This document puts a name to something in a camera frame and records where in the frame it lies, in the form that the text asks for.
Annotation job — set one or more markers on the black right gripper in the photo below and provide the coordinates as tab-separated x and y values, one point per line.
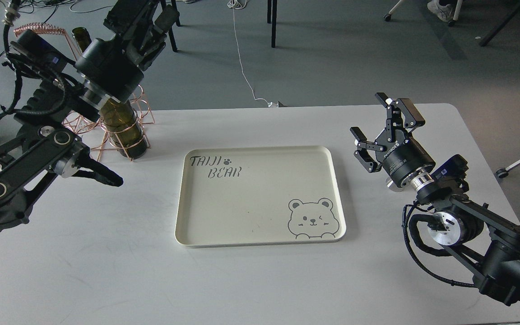
394	150

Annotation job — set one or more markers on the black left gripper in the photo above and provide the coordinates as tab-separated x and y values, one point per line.
140	28

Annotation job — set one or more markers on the silver metal jigger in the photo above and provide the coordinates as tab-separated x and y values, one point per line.
392	185

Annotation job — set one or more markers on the dark green wine bottle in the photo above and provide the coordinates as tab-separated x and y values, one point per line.
110	79

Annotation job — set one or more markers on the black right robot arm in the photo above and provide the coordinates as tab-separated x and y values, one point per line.
442	221

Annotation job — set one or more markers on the black chair legs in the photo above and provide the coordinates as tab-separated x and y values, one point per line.
211	26

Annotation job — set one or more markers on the white chair base with caster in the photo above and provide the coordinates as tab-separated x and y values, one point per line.
504	172

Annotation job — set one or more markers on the person legs with sneakers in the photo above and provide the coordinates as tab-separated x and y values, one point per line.
442	9

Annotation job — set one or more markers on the cream bear serving tray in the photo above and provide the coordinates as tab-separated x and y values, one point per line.
256	196

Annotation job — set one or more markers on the copper wire wine rack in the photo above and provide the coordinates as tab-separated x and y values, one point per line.
120	123

